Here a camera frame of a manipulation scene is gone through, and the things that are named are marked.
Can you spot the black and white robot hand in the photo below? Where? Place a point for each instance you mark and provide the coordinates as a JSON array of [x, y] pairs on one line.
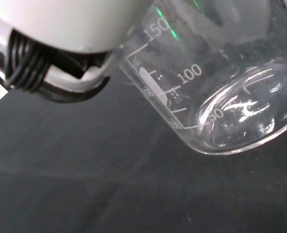
[[65, 24]]

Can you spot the black bench cloth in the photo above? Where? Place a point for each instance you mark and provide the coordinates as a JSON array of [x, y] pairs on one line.
[[109, 174]]

